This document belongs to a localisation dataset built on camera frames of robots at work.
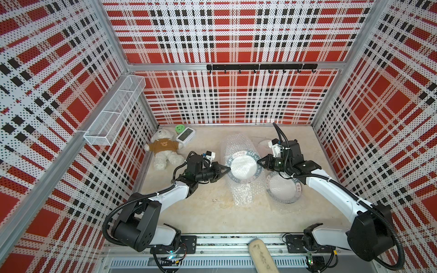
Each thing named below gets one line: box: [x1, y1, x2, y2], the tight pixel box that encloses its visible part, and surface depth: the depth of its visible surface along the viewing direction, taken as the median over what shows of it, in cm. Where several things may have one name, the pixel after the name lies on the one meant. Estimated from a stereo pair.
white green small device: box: [175, 126, 196, 144], surface depth 113 cm
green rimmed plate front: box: [226, 150, 263, 185], surface depth 82 cm
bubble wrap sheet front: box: [222, 133, 266, 209], surface depth 82 cm
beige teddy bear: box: [144, 127, 185, 171], surface depth 101 cm
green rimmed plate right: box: [266, 171, 303, 205], surface depth 90 cm
